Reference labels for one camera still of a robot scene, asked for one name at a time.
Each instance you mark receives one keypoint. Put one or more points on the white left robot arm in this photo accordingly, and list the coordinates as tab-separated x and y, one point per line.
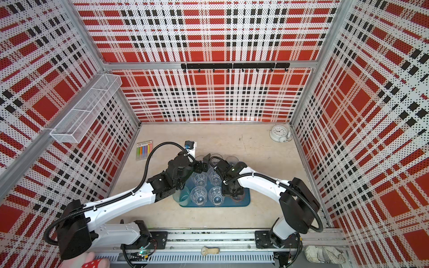
76	227

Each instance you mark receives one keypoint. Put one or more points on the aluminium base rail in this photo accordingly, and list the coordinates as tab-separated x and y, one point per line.
183	246

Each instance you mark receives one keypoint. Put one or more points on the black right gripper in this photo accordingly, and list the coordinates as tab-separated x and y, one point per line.
239	191

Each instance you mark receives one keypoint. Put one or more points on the clear glass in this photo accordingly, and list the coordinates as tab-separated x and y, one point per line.
200	179
199	196
237	198
215	196
213	177

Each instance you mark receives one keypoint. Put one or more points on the pink plush toy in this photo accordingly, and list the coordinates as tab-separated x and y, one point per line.
86	260

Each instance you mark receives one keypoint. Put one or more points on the mint green frosted cup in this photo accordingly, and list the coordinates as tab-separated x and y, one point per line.
182	197

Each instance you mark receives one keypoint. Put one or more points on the white alarm clock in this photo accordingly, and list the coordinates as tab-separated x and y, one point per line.
280	134

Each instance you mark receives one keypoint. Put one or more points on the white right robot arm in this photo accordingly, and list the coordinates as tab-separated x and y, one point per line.
299	206

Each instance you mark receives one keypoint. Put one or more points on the black hook rail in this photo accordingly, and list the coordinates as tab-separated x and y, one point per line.
218	66

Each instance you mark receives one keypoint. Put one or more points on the white wire mesh basket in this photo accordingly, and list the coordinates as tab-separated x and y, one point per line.
77	122

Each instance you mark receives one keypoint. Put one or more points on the teal plastic tray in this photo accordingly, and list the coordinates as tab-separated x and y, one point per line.
228	202

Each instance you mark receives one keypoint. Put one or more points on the crumpled white cloth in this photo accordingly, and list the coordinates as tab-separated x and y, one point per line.
324	255

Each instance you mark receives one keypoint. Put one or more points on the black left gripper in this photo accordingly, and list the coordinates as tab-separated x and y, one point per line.
205	164

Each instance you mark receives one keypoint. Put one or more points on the beige small figure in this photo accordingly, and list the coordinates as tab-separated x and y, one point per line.
209	251

